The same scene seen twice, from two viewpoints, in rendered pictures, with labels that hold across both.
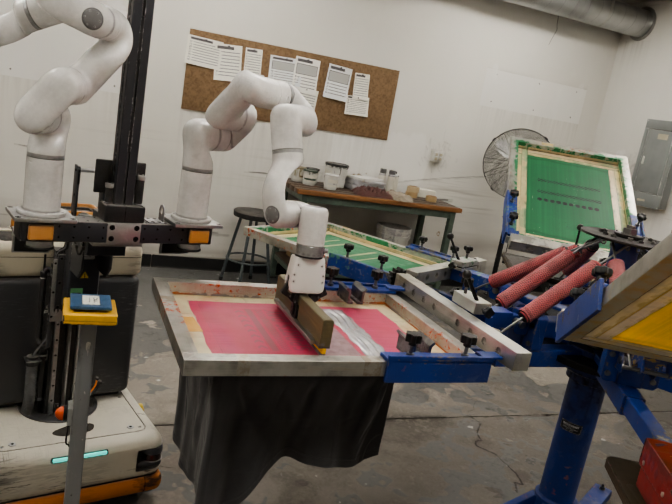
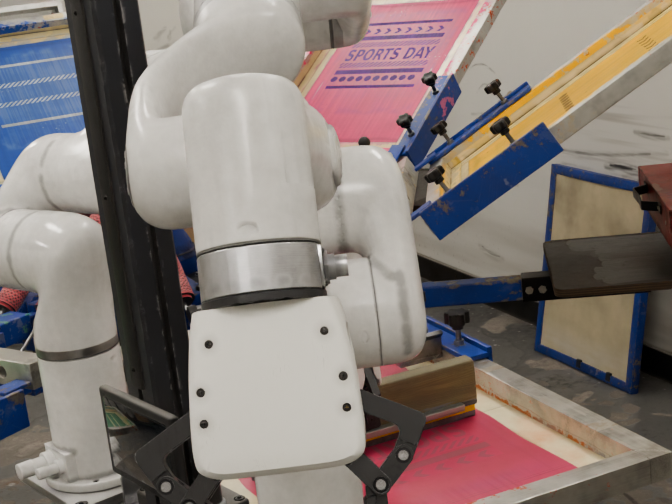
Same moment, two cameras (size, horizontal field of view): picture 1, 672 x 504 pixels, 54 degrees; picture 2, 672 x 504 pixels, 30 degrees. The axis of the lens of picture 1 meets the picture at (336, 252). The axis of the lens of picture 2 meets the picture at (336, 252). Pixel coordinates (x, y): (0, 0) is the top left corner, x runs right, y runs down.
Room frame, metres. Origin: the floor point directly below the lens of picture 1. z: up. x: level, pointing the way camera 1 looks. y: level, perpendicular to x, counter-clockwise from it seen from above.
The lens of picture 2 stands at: (1.70, 1.85, 1.73)
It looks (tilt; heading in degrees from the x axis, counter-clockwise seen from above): 15 degrees down; 271
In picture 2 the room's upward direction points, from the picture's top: 7 degrees counter-clockwise
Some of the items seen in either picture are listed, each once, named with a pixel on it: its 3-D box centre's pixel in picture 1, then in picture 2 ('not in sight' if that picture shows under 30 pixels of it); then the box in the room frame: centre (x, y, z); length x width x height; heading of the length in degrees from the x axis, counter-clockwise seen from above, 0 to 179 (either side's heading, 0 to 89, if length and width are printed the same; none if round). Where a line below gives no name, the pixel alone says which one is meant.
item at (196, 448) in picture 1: (193, 403); not in sight; (1.61, 0.30, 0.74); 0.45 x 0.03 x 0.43; 24
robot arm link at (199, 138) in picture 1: (203, 144); (61, 279); (2.04, 0.46, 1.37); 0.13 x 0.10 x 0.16; 142
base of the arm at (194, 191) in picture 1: (192, 194); (77, 412); (2.04, 0.48, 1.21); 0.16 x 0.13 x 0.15; 37
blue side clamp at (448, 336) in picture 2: (435, 365); (438, 346); (1.57, -0.30, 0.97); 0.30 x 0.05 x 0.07; 114
